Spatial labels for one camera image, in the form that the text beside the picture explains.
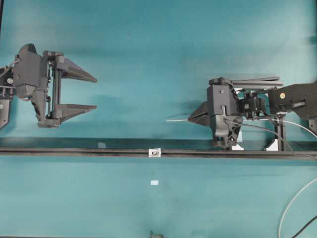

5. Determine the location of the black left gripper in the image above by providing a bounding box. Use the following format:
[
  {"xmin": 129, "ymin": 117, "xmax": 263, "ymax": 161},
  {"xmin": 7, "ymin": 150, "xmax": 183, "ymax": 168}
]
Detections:
[{"xmin": 13, "ymin": 44, "xmax": 97, "ymax": 128}]

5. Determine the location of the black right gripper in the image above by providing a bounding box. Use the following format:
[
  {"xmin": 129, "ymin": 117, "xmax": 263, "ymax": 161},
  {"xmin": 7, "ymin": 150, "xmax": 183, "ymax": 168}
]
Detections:
[{"xmin": 187, "ymin": 77, "xmax": 243, "ymax": 147}]

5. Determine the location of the thin white wire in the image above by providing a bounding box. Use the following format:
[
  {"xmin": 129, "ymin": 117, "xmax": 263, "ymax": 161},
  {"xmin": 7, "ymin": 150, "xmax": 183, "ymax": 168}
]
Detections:
[{"xmin": 166, "ymin": 118, "xmax": 317, "ymax": 230}]

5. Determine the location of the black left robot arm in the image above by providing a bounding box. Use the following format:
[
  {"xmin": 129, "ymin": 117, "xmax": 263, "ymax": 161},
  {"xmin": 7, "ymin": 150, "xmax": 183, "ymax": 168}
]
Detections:
[{"xmin": 0, "ymin": 44, "xmax": 97, "ymax": 128}]

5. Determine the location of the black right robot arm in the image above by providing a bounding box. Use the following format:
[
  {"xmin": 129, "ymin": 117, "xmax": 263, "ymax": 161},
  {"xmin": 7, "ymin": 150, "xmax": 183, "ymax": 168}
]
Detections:
[{"xmin": 187, "ymin": 77, "xmax": 317, "ymax": 149}]

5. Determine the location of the small white label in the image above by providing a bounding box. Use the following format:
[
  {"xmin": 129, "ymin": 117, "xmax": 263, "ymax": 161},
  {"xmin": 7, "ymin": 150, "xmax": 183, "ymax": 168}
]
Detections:
[{"xmin": 150, "ymin": 180, "xmax": 159, "ymax": 186}]

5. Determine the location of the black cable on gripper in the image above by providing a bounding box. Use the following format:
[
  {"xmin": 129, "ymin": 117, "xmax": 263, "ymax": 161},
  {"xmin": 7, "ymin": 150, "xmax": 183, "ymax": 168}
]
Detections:
[{"xmin": 224, "ymin": 117, "xmax": 295, "ymax": 152}]

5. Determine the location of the metal fitting on rail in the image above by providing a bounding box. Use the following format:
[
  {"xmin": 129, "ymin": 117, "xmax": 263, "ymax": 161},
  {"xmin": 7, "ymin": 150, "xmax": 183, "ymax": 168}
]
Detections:
[{"xmin": 148, "ymin": 148, "xmax": 161, "ymax": 158}]

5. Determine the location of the faint tape patch on rail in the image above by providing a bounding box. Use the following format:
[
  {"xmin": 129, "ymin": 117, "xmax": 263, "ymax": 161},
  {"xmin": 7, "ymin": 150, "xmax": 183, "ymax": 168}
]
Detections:
[{"xmin": 98, "ymin": 142, "xmax": 106, "ymax": 148}]

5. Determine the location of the black aluminium rail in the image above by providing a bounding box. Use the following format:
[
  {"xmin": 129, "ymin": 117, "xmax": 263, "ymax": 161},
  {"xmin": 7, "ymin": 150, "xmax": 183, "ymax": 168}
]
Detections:
[{"xmin": 0, "ymin": 137, "xmax": 317, "ymax": 160}]

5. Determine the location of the black cable bottom right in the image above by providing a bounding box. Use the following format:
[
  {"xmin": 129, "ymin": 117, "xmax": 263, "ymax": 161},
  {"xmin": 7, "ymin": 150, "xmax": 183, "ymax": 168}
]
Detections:
[{"xmin": 289, "ymin": 215, "xmax": 317, "ymax": 238}]

